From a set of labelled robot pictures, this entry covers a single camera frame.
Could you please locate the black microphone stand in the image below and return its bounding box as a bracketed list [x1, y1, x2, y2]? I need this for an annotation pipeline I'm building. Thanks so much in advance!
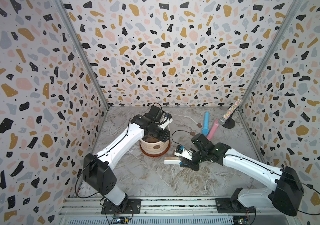
[222, 112, 236, 129]

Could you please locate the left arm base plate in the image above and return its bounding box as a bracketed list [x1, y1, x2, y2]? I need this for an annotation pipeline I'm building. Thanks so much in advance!
[101, 198, 142, 215]

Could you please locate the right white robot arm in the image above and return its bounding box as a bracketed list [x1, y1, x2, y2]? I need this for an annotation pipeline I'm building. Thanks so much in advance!
[175, 134, 304, 217]

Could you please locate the pink toy microphone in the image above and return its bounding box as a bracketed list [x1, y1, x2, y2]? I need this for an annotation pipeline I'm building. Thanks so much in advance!
[207, 119, 219, 141]

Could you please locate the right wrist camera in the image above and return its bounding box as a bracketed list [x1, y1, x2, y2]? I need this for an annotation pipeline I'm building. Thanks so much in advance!
[174, 145, 193, 161]

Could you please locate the cream ceramic pot with soil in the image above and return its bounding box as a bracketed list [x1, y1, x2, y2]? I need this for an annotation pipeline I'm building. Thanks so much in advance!
[139, 136, 171, 157]

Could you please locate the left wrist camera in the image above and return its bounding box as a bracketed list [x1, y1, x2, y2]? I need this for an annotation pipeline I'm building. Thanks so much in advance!
[147, 105, 173, 130]

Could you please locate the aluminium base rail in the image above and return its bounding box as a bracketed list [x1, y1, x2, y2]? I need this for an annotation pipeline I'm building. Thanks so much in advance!
[59, 196, 301, 225]

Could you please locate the glitter silver microphone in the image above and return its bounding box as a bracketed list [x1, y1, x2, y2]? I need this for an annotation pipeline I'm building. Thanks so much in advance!
[218, 98, 243, 125]

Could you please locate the terracotta saucer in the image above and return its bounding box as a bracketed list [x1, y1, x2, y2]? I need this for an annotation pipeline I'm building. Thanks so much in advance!
[140, 141, 170, 157]

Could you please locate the blue toy microphone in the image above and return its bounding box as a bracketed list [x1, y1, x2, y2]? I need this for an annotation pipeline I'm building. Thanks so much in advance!
[202, 111, 209, 136]

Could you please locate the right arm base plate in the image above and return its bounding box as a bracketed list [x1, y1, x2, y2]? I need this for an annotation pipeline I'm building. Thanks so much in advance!
[215, 198, 256, 213]

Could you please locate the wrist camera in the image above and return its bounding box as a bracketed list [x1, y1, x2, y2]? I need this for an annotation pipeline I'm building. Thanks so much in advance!
[147, 105, 173, 130]
[174, 145, 193, 161]

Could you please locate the white scrub brush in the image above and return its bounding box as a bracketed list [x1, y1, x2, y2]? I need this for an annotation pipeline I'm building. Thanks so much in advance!
[164, 157, 182, 165]

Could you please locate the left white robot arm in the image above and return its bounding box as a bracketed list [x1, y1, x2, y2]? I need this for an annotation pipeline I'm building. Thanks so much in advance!
[82, 112, 172, 207]

